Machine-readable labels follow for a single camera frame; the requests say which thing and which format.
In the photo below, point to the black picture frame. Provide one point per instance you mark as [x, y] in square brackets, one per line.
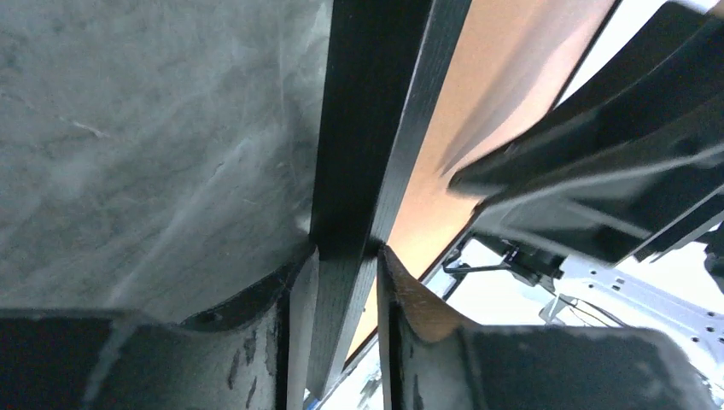
[387, 63]

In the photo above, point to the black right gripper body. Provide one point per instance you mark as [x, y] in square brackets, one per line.
[527, 264]

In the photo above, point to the brown backing board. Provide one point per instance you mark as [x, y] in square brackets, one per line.
[512, 60]

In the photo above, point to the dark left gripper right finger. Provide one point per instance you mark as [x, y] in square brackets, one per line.
[433, 357]

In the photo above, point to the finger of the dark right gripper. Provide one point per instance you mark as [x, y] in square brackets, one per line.
[631, 164]

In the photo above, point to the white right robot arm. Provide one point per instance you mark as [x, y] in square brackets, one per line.
[699, 331]

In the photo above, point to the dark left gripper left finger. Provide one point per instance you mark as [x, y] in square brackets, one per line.
[249, 352]

